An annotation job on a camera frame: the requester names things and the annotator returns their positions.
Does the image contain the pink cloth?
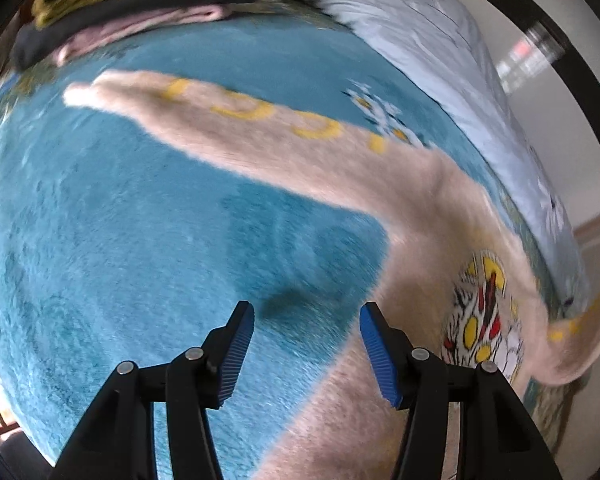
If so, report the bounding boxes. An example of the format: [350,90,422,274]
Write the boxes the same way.
[55,4,237,67]

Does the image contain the black door frame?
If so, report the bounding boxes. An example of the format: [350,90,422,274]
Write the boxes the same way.
[445,0,600,171]

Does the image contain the blue floral fleece blanket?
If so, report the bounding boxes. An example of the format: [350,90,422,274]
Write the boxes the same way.
[0,10,591,480]

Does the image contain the cream fuzzy sweater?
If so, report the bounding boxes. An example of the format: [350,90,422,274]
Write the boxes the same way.
[62,69,600,480]

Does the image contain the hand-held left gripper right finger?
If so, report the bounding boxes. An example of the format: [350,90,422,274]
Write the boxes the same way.
[359,301,563,480]

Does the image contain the light blue floral quilt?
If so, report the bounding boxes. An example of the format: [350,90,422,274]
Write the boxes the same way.
[257,0,593,311]

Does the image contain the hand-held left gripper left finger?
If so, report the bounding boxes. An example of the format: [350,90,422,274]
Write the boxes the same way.
[47,300,256,480]

